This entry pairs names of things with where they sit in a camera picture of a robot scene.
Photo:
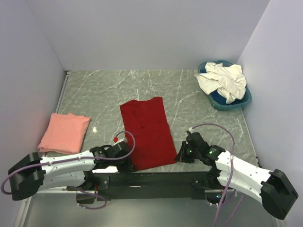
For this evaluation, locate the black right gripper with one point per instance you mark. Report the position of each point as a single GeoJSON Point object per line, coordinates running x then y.
{"type": "Point", "coordinates": [182, 157]}

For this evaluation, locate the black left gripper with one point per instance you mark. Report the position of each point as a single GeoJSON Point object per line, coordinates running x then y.
{"type": "Point", "coordinates": [128, 167]}

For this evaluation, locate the red t shirt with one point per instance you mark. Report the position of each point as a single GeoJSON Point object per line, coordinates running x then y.
{"type": "Point", "coordinates": [147, 121]}

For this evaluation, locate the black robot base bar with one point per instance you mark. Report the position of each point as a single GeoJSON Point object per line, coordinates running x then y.
{"type": "Point", "coordinates": [161, 185]}

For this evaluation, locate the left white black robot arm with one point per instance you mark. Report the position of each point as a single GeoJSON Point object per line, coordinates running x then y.
{"type": "Point", "coordinates": [34, 173]}

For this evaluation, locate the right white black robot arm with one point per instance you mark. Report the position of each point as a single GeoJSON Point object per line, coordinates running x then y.
{"type": "Point", "coordinates": [271, 188]}

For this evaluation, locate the folded pink t shirt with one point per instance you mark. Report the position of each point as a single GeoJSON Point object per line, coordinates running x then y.
{"type": "Point", "coordinates": [65, 134]}

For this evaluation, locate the blue t shirt in basket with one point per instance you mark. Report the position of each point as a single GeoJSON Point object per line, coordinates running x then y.
{"type": "Point", "coordinates": [222, 100]}

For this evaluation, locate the teal plastic laundry basket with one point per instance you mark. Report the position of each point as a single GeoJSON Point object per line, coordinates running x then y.
{"type": "Point", "coordinates": [245, 101]}

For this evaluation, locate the white crumpled t shirt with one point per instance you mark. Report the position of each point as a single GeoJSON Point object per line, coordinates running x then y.
{"type": "Point", "coordinates": [228, 81]}

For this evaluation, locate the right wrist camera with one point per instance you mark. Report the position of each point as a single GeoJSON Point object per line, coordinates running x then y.
{"type": "Point", "coordinates": [190, 131]}

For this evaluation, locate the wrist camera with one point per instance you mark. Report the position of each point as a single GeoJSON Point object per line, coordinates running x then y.
{"type": "Point", "coordinates": [121, 140]}
{"type": "Point", "coordinates": [190, 131]}

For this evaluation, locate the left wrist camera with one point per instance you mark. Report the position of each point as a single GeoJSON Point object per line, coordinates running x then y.
{"type": "Point", "coordinates": [121, 140]}

